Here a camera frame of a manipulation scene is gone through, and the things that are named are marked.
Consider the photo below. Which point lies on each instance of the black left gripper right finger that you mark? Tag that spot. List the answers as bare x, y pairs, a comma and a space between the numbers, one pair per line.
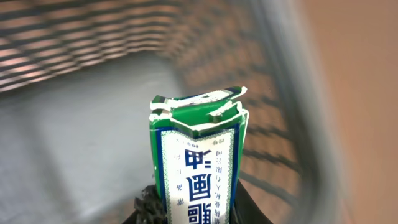
245, 210

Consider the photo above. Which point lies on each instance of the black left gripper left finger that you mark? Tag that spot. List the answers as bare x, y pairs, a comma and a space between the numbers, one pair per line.
148, 209

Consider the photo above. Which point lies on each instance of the grey plastic shopping basket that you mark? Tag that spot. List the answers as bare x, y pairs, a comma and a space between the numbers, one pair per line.
77, 80

